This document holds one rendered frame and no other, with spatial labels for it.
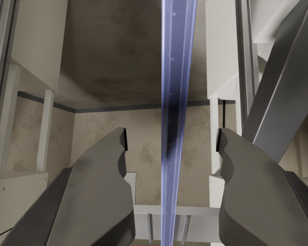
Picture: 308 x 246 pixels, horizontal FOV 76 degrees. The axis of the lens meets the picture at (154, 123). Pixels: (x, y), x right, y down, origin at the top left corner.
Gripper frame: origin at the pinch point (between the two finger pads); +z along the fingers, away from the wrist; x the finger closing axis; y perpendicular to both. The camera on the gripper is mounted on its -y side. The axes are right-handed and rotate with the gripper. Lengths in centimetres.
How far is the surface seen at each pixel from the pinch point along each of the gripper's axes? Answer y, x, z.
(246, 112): 16.3, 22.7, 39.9
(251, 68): 6, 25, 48
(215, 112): 33, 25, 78
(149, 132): 163, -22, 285
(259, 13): -6.8, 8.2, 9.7
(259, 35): -5.0, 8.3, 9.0
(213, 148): 47, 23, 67
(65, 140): 192, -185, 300
